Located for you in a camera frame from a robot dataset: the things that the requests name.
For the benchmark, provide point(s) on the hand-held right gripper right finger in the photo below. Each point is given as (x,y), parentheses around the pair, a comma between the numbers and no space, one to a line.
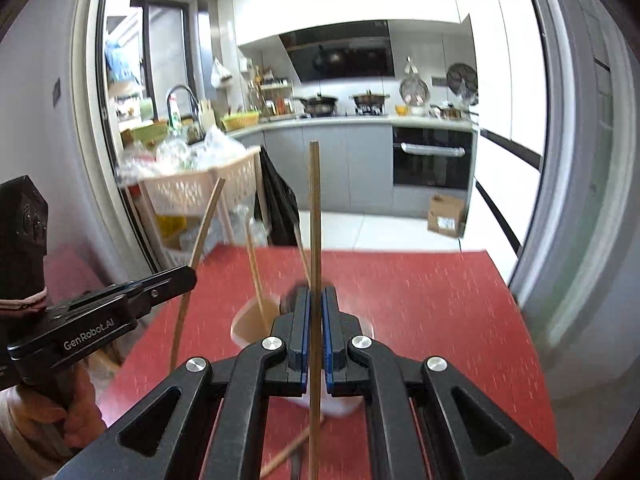
(328,320)

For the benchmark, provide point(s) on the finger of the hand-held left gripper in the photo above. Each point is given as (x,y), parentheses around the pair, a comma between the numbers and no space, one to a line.
(170,276)
(152,300)

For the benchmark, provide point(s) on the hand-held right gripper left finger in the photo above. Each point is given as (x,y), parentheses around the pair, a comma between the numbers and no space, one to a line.
(303,320)

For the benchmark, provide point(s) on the white plastic utensil holder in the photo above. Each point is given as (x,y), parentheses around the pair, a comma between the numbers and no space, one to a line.
(250,332)

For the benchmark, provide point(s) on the person's left hand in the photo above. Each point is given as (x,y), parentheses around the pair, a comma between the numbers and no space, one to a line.
(75,420)

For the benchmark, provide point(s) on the yellow packet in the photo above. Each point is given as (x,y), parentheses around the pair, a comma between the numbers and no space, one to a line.
(171,226)

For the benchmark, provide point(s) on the pink plastic stool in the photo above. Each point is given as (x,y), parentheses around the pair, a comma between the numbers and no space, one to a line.
(75,270)

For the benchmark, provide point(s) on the cream perforated basket cart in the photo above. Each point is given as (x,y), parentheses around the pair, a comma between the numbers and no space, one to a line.
(200,190)

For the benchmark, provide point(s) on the pile of clear plastic bags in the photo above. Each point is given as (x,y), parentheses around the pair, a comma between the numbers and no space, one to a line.
(170,155)

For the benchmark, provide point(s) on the black plastic bag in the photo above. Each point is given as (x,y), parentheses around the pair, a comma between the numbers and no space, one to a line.
(277,200)

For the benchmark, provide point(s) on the grey lower kitchen cabinets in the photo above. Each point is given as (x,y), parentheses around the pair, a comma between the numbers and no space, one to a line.
(350,165)

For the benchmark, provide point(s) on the cardboard box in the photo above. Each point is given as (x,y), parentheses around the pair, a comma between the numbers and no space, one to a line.
(446,215)

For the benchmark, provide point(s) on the green woven basket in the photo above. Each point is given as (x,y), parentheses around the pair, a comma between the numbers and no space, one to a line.
(240,120)

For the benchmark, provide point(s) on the kitchen faucet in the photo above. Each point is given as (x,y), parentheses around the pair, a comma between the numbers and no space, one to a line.
(182,92)

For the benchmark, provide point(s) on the black built-in oven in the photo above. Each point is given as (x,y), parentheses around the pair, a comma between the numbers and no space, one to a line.
(432,165)

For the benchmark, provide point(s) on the black wok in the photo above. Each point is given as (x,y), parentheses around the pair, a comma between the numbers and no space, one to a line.
(320,104)

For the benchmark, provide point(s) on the cooking pot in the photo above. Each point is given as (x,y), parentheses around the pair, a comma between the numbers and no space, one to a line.
(370,100)

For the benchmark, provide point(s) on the hanging metal strainer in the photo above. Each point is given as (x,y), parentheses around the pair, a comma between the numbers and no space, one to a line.
(414,87)

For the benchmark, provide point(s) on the black range hood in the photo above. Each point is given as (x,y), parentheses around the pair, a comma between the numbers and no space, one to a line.
(340,55)

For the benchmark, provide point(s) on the white refrigerator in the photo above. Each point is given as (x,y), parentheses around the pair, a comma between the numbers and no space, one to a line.
(505,85)

